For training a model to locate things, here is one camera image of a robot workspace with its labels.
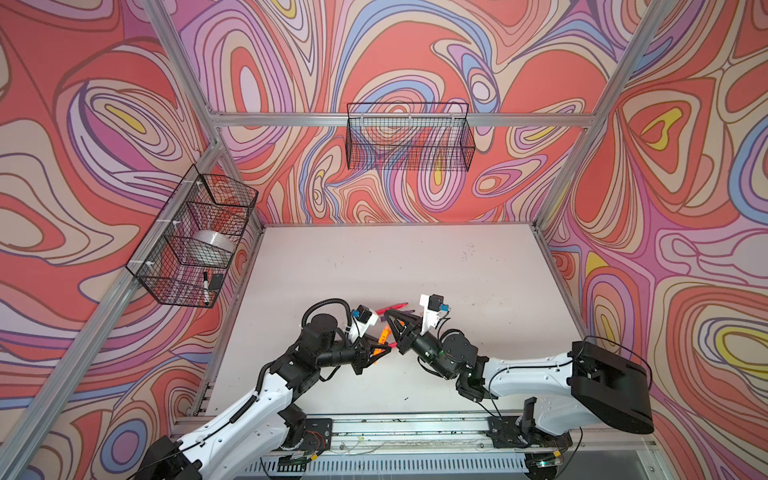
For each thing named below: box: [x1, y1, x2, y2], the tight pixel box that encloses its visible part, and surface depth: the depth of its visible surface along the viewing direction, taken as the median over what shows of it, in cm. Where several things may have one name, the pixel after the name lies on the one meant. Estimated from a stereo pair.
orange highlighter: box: [373, 325, 392, 356], surface depth 73 cm
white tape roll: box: [192, 230, 236, 254], surface depth 75 cm
